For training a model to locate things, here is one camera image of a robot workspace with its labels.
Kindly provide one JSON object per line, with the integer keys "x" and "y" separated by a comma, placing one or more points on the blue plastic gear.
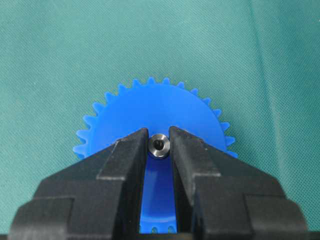
{"x": 156, "y": 107}

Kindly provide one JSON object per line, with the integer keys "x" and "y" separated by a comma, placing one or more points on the green table cloth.
{"x": 257, "y": 60}

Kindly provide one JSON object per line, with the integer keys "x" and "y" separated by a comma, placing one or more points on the small silver metal shaft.
{"x": 159, "y": 146}

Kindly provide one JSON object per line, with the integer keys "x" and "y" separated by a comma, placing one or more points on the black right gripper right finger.
{"x": 219, "y": 197}

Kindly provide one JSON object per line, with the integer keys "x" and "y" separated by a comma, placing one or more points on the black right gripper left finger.
{"x": 98, "y": 198}

